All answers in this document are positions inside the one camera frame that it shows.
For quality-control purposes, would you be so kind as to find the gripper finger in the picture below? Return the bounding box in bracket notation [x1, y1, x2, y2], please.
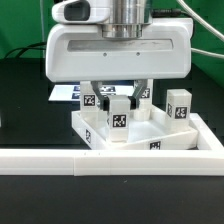
[128, 79, 147, 110]
[91, 81, 109, 111]

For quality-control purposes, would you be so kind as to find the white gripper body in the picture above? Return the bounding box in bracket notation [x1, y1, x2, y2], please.
[46, 0, 193, 82]

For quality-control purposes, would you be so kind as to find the white square tabletop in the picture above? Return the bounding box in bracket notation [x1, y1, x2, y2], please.
[72, 106, 199, 150]

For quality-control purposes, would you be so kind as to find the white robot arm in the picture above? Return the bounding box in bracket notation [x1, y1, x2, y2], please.
[46, 0, 193, 109]

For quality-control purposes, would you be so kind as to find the white sheet with AprilTags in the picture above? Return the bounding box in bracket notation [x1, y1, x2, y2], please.
[49, 84, 134, 102]

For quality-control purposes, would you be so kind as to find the white L-shaped obstacle fence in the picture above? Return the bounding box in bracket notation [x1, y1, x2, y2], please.
[0, 113, 224, 176]

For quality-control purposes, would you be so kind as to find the black cable bundle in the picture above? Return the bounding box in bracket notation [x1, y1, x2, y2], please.
[2, 41, 48, 60]

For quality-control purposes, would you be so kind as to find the white cable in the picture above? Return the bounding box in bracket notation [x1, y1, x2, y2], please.
[174, 0, 224, 60]

